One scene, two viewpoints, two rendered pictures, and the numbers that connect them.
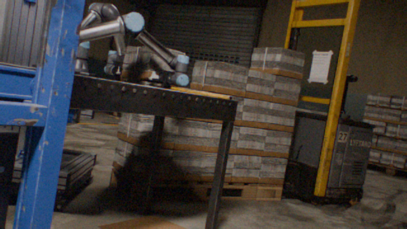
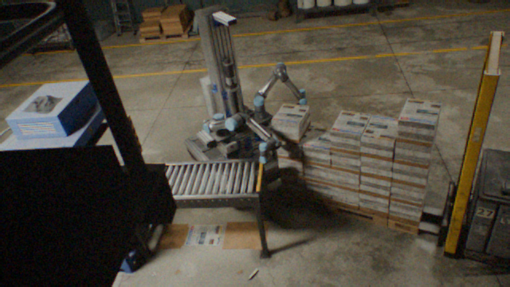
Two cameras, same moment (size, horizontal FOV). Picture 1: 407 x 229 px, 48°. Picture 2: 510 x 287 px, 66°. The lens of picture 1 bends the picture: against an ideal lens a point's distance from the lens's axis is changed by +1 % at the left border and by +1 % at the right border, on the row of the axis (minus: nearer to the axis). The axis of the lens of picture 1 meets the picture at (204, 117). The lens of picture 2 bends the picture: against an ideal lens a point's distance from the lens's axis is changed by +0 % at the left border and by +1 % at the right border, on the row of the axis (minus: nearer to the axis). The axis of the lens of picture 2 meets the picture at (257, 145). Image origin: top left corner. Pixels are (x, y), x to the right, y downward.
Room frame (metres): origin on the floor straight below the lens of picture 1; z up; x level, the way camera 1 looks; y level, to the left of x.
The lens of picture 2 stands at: (1.65, -2.53, 3.15)
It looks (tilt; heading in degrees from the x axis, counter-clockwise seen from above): 36 degrees down; 67
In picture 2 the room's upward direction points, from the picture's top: 9 degrees counter-clockwise
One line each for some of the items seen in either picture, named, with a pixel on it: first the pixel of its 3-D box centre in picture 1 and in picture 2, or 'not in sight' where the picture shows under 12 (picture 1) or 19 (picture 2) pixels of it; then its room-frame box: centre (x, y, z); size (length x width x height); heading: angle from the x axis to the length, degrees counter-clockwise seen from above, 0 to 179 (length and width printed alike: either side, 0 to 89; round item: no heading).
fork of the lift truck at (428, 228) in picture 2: (248, 191); (385, 218); (3.81, -0.47, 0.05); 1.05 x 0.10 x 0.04; 124
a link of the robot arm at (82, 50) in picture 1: (79, 48); (259, 103); (3.24, 0.95, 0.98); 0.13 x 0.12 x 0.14; 60
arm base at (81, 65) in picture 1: (77, 64); (260, 112); (3.23, 0.94, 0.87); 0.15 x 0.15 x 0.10
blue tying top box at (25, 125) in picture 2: not in sight; (55, 108); (1.34, 0.98, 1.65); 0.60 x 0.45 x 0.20; 57
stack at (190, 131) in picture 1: (194, 142); (336, 172); (3.60, 0.05, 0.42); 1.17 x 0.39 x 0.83; 124
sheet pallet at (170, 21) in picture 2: not in sight; (165, 22); (3.83, 6.98, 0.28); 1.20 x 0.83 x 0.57; 147
